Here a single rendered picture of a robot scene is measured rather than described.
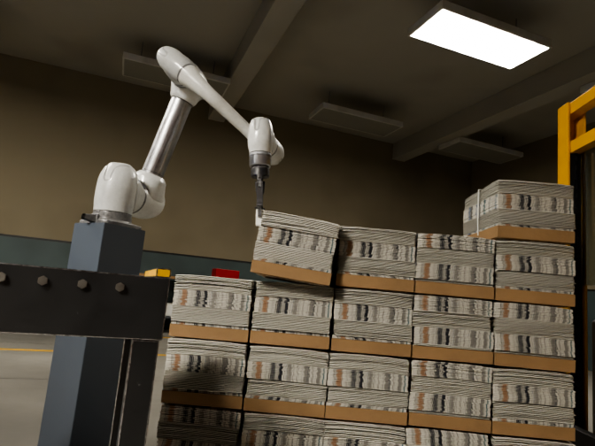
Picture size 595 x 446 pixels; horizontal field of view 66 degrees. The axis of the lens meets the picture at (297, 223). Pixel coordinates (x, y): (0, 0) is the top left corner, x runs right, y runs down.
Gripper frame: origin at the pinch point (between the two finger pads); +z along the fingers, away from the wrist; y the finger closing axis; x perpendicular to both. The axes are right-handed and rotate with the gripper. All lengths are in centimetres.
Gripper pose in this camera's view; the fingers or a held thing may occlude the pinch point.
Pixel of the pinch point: (259, 217)
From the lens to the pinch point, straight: 183.2
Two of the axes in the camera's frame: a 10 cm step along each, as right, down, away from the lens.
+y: -0.5, 1.6, 9.9
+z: 0.0, 9.9, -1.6
